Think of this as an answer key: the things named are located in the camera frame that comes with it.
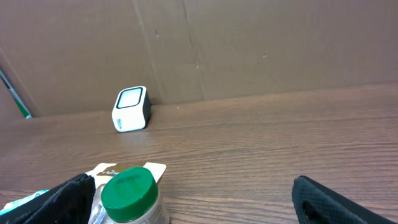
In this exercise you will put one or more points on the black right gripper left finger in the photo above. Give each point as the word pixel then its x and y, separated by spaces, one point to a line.
pixel 69 202

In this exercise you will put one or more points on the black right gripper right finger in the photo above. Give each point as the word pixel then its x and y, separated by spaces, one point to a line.
pixel 315 203

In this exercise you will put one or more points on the brown snack pouch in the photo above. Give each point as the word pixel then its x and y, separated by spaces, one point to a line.
pixel 104 172

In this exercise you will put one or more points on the green lid jar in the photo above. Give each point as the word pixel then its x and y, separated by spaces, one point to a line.
pixel 133 196

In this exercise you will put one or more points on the teal snack packet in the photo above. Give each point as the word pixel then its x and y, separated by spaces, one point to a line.
pixel 17 203

